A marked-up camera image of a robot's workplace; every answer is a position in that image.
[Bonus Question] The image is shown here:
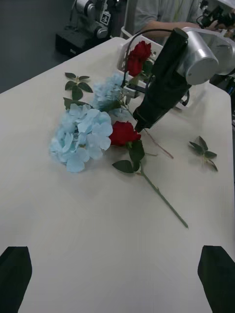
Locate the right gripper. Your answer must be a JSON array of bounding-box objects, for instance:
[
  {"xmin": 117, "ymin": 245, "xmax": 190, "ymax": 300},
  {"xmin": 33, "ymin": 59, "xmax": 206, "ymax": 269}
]
[{"xmin": 133, "ymin": 74, "xmax": 193, "ymax": 133}]

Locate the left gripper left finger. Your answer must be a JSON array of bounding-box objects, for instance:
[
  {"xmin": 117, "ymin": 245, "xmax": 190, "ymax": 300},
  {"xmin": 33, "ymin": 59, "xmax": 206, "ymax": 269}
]
[{"xmin": 0, "ymin": 246, "xmax": 32, "ymax": 313}]

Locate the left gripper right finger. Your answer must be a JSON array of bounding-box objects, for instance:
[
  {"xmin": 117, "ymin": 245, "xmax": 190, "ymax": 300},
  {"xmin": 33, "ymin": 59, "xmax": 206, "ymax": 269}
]
[{"xmin": 197, "ymin": 246, "xmax": 235, "ymax": 313}]

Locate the pale blue artificial flower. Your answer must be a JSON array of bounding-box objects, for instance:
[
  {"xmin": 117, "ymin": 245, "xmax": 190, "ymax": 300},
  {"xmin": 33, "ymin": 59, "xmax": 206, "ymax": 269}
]
[
  {"xmin": 92, "ymin": 71, "xmax": 175, "ymax": 159},
  {"xmin": 48, "ymin": 97, "xmax": 114, "ymax": 174}
]

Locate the person's forearm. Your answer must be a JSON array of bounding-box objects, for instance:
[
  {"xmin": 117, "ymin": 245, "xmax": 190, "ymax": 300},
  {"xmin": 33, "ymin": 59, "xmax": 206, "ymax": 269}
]
[{"xmin": 141, "ymin": 21, "xmax": 200, "ymax": 39}]

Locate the red artificial rose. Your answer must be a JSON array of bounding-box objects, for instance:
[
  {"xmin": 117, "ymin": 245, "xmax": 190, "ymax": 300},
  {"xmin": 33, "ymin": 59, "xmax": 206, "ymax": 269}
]
[
  {"xmin": 109, "ymin": 120, "xmax": 189, "ymax": 229},
  {"xmin": 125, "ymin": 56, "xmax": 145, "ymax": 85},
  {"xmin": 132, "ymin": 41, "xmax": 155, "ymax": 78}
]

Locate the shallow white box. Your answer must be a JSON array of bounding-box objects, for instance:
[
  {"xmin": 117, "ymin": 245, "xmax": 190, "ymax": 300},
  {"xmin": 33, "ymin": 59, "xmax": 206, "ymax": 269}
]
[{"xmin": 117, "ymin": 36, "xmax": 205, "ymax": 112}]

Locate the loose green leaf twig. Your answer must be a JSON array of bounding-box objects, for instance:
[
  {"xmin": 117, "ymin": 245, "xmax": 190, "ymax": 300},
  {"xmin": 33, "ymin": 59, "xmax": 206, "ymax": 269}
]
[
  {"xmin": 64, "ymin": 72, "xmax": 94, "ymax": 101},
  {"xmin": 188, "ymin": 135, "xmax": 219, "ymax": 172}
]

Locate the silver and black robot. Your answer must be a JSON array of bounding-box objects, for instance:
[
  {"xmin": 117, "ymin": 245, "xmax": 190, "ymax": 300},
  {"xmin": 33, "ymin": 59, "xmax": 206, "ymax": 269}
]
[{"xmin": 55, "ymin": 0, "xmax": 116, "ymax": 59}]

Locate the person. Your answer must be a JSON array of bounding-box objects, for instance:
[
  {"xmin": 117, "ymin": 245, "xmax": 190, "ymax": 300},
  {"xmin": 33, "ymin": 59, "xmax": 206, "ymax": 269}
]
[{"xmin": 133, "ymin": 0, "xmax": 235, "ymax": 40}]

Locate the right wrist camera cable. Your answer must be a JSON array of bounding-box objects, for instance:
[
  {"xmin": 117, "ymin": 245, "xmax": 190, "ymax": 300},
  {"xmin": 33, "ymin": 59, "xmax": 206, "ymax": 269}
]
[{"xmin": 121, "ymin": 28, "xmax": 176, "ymax": 88}]

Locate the black camera device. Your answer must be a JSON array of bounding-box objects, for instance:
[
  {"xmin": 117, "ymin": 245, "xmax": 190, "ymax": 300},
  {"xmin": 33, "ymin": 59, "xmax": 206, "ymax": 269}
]
[{"xmin": 195, "ymin": 4, "xmax": 235, "ymax": 31}]

